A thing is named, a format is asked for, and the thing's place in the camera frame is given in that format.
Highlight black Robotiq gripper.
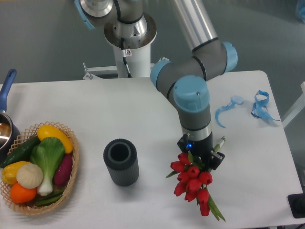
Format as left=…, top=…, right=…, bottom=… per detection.
left=177, top=133, right=225, bottom=170

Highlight red tulip bouquet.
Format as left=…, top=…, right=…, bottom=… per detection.
left=166, top=136, right=226, bottom=221

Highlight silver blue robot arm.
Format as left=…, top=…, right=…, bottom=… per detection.
left=75, top=0, right=238, bottom=171

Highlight dark grey ribbed vase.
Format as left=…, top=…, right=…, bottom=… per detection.
left=103, top=138, right=139, bottom=187

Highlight black device at edge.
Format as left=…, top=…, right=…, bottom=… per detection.
left=287, top=193, right=305, bottom=219

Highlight purple sweet potato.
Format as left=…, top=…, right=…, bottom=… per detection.
left=53, top=154, right=72, bottom=186

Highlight green bok choy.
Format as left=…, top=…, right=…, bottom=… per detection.
left=30, top=137, right=65, bottom=196

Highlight green bean pods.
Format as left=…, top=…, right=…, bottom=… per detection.
left=34, top=189, right=64, bottom=207

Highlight yellow squash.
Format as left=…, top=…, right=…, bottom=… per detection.
left=37, top=125, right=73, bottom=154

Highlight woven wicker basket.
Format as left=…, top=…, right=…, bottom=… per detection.
left=0, top=121, right=80, bottom=216

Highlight cream white garlic bulb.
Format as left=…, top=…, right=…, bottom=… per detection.
left=16, top=163, right=43, bottom=189

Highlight dark green cucumber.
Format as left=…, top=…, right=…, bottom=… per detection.
left=0, top=136, right=40, bottom=168

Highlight orange fruit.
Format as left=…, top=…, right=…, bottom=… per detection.
left=10, top=183, right=37, bottom=204

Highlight yellow bell pepper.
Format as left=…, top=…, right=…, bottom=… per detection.
left=2, top=161, right=30, bottom=185

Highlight blue curved wrist strap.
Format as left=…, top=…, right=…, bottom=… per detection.
left=214, top=95, right=244, bottom=129

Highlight blue ribbon strap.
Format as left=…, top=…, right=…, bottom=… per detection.
left=251, top=90, right=281, bottom=123

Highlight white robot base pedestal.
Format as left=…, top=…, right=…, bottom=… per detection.
left=83, top=44, right=155, bottom=80

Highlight white metal frame right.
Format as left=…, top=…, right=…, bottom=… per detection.
left=282, top=82, right=305, bottom=128

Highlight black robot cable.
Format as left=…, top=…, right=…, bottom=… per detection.
left=120, top=37, right=132, bottom=78

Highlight blue handled saucepan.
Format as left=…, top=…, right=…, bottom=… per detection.
left=0, top=69, right=20, bottom=163

